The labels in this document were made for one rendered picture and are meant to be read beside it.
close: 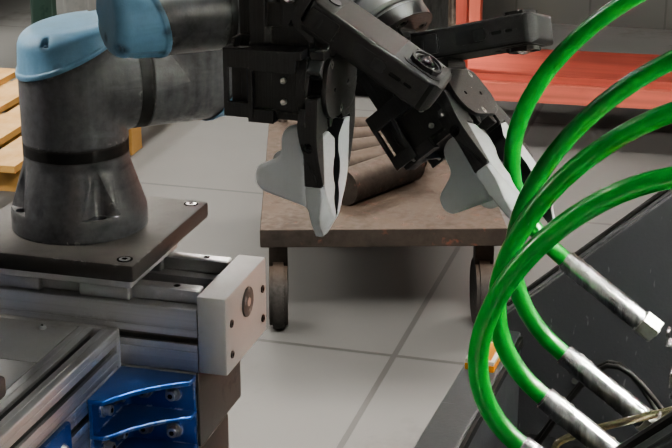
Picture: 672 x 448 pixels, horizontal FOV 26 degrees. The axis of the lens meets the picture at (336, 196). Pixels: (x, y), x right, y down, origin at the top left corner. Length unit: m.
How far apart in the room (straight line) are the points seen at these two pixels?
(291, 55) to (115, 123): 0.56
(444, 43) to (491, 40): 0.04
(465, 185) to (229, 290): 0.46
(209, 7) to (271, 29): 0.21
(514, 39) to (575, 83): 4.50
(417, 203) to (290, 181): 2.87
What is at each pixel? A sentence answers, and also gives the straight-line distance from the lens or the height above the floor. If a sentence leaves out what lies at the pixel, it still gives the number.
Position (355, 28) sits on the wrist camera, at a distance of 1.06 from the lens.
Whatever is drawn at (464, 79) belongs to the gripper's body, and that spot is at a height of 1.29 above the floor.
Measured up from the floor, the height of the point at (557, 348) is 1.11.
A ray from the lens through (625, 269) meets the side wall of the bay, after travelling 1.54.
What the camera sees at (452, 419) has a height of 0.95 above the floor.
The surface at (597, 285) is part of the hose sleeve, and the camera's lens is 1.21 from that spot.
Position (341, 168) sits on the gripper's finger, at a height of 1.25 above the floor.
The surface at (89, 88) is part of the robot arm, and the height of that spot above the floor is 1.21.
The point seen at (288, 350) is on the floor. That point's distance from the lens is 3.85.
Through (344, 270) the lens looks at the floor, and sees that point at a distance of 4.38.
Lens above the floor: 1.58
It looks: 18 degrees down
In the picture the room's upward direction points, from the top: straight up
